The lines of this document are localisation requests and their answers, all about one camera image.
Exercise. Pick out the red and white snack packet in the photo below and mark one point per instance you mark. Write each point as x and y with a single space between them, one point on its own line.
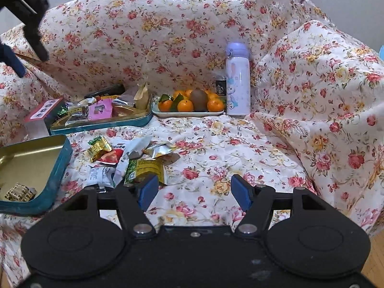
111 156

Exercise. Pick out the white tray of fruit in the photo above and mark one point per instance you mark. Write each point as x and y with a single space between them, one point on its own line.
185 106

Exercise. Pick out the gold wrapped candy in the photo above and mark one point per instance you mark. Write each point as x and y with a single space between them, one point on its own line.
101 152

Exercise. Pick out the kraft paper snack packet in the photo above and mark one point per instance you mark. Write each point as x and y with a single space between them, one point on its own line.
142 96

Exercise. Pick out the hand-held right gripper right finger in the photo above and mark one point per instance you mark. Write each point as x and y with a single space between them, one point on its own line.
241 193

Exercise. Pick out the purple rabbit print bottle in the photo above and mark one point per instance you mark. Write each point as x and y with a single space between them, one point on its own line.
238 81

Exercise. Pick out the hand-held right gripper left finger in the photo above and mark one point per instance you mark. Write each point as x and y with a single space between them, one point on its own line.
148 192

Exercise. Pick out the light blue object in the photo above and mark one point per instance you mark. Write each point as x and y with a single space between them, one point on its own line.
381 54

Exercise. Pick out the white grey-print snack packet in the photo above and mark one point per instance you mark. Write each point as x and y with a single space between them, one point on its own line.
100 174

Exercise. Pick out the long black snack packet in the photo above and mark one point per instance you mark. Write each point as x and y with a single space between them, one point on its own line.
105 91

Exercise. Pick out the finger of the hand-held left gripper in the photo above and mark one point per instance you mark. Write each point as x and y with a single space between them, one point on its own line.
10 57
36 40

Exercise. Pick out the brown cream patterned packet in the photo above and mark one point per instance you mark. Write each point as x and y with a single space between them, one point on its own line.
19 192

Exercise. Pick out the dark green wrapped candy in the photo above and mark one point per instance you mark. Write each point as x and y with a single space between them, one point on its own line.
63 111

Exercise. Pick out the silver gold foil packet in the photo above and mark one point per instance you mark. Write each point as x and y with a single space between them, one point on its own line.
159 150

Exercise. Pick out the black coffee can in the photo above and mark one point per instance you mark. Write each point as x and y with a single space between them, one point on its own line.
221 87

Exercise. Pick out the kiwi fruit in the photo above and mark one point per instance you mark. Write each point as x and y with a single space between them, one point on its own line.
199 99

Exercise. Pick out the white rectangular plate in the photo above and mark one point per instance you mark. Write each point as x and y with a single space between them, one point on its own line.
186 114

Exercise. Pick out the grey brown snack packet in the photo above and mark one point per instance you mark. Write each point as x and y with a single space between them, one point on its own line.
129 97

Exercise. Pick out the yellow red strip packet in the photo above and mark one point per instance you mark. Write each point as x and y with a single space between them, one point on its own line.
106 97

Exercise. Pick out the teal tin with gold inside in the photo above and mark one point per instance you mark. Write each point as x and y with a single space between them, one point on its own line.
27 159

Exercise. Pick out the clear cake packet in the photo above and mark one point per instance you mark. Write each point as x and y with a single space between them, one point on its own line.
76 116

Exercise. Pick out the red topped cardboard box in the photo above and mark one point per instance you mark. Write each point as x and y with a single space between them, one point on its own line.
45 108

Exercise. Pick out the pink snack packet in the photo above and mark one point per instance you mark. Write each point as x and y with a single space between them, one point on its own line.
100 110

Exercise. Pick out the floral covered cushion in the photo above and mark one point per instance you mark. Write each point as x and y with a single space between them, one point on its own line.
324 96

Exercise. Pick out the teal tin full of packets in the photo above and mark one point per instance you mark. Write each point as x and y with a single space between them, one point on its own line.
126 120

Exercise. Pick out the white foil snack packet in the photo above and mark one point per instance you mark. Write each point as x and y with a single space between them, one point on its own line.
132 156

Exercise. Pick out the yellow green tea packet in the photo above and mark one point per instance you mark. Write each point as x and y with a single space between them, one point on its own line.
145 171

